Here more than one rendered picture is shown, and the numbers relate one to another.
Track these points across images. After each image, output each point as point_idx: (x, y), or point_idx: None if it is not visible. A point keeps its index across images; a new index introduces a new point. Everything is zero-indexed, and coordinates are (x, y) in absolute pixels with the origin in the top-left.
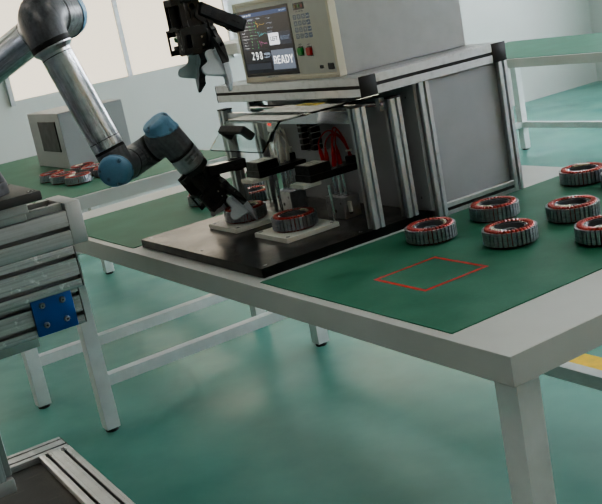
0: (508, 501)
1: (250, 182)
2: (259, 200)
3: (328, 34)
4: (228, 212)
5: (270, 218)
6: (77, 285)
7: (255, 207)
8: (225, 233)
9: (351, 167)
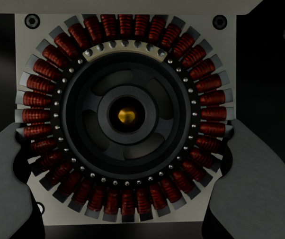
0: None
1: (209, 4)
2: (128, 18)
3: None
4: (147, 217)
5: (236, 73)
6: None
7: (222, 104)
8: (173, 226)
9: None
